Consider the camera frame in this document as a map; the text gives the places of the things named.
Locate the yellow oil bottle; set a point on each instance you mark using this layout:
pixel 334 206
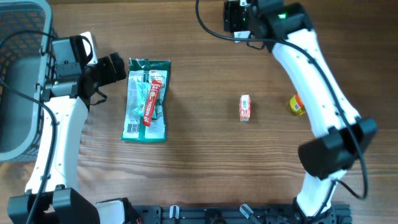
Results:
pixel 296 105

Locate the red Nescafe coffee sachet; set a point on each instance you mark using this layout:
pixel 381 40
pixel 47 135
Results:
pixel 151 101

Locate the dark grey plastic basket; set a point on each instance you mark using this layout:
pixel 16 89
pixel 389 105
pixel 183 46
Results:
pixel 27 61

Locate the green 3M gloves package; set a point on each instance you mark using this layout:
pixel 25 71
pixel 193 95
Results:
pixel 144 70

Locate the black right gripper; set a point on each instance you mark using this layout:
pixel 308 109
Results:
pixel 231 17

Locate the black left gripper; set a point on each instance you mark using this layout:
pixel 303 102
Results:
pixel 111 74

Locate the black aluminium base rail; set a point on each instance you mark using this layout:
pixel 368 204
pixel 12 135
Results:
pixel 278 214

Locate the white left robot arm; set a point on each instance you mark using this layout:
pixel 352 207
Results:
pixel 51 194

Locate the white barcode scanner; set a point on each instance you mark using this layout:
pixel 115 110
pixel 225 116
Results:
pixel 244 34

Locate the white wet wipe sachet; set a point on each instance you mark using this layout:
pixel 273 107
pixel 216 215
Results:
pixel 142 90

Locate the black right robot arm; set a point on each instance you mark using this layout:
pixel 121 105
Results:
pixel 341 134

